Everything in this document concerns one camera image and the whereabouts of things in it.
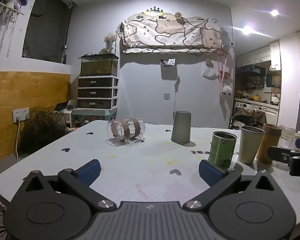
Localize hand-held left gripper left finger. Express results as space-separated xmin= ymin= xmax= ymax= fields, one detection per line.
xmin=11 ymin=159 xmax=117 ymax=210

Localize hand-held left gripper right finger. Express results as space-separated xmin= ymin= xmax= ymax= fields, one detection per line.
xmin=184 ymin=159 xmax=288 ymax=210

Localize clear glass cup brown bands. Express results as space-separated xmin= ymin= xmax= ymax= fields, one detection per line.
xmin=105 ymin=117 xmax=146 ymax=147

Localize brown cardboard tube cup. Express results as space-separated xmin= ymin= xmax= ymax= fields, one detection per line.
xmin=256 ymin=123 xmax=282 ymax=165

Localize beige cup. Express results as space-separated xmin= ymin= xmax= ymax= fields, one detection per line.
xmin=238 ymin=125 xmax=265 ymax=165

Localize grey cup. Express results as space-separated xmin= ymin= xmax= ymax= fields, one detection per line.
xmin=171 ymin=110 xmax=192 ymax=145

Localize clear plastic container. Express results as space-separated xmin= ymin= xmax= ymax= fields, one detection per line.
xmin=279 ymin=125 xmax=297 ymax=148

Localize green tin can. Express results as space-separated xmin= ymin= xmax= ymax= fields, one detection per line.
xmin=208 ymin=131 xmax=238 ymax=168

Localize chair with brown clothing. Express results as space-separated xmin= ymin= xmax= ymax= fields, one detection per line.
xmin=230 ymin=107 xmax=267 ymax=130

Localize white washing machine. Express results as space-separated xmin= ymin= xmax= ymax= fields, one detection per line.
xmin=234 ymin=101 xmax=253 ymax=127

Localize patterned storage box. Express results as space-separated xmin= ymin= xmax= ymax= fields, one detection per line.
xmin=71 ymin=108 xmax=118 ymax=128

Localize dark wiry plant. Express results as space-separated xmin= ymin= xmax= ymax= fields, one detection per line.
xmin=19 ymin=109 xmax=66 ymax=154

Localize dark plastic drawer unit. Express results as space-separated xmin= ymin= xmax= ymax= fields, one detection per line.
xmin=77 ymin=76 xmax=119 ymax=109

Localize white hanging bag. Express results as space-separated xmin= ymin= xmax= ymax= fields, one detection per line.
xmin=202 ymin=64 xmax=217 ymax=81

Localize glass fish tank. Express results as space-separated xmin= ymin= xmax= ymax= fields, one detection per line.
xmin=80 ymin=53 xmax=119 ymax=77

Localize dried flower bouquet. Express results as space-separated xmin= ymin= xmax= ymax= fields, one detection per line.
xmin=104 ymin=33 xmax=118 ymax=53

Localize printed cloth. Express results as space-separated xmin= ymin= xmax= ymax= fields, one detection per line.
xmin=118 ymin=13 xmax=234 ymax=53

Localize dark window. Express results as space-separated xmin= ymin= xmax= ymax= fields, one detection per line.
xmin=22 ymin=0 xmax=77 ymax=64

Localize gold crown ornament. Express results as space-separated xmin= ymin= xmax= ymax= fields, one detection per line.
xmin=143 ymin=6 xmax=164 ymax=15

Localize white power cable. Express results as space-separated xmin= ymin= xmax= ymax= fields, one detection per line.
xmin=13 ymin=122 xmax=21 ymax=163

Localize white wall socket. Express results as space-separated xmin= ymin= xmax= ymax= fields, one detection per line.
xmin=12 ymin=107 xmax=31 ymax=124

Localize white kitchen wall cabinets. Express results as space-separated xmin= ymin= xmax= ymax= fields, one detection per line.
xmin=236 ymin=27 xmax=300 ymax=68

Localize wall-mounted paper holder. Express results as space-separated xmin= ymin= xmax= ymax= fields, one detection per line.
xmin=160 ymin=58 xmax=176 ymax=67

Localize white macrame wall hanging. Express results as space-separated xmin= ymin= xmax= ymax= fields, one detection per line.
xmin=0 ymin=0 xmax=28 ymax=67

